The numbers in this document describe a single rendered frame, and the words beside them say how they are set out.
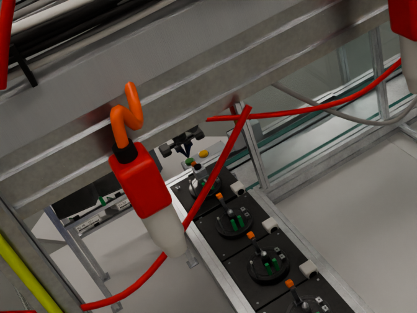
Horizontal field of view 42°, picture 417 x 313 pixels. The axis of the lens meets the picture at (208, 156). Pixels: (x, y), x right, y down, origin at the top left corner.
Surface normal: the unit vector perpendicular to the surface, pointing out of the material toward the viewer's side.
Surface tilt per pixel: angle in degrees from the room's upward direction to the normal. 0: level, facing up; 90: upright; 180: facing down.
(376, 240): 0
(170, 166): 0
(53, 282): 90
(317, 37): 90
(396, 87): 0
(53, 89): 90
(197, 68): 90
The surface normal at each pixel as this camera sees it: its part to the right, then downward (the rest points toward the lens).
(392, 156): -0.30, -0.74
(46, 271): 0.41, 0.48
